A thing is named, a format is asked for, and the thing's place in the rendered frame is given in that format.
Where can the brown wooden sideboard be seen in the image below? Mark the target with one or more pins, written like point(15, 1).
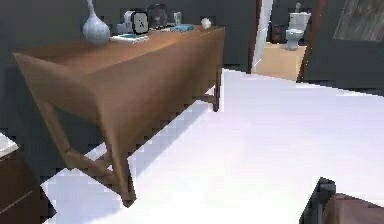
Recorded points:
point(140, 83)

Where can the blue flat book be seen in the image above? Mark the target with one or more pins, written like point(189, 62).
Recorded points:
point(182, 28)

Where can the small white ball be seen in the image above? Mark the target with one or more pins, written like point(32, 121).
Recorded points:
point(206, 23)

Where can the small clear glass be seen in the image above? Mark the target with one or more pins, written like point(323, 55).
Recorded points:
point(177, 18)

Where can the white and teal book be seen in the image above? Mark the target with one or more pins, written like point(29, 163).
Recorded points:
point(129, 38)

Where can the dark glass jar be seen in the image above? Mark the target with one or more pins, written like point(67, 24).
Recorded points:
point(157, 16)

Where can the black and white alarm clock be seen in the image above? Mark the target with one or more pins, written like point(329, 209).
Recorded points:
point(140, 22)

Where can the white room door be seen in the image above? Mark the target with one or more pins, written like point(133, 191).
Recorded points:
point(262, 33)

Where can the pale blue vase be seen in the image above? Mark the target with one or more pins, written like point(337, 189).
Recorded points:
point(95, 29)

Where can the white toilet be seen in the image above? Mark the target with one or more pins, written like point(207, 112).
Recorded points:
point(295, 29)

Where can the dark brown chair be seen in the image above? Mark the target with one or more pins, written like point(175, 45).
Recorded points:
point(346, 208)

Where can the dark brown cabinet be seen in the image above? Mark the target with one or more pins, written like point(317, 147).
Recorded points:
point(15, 186)

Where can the grey framed wall picture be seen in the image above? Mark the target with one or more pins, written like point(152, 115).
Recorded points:
point(360, 20)

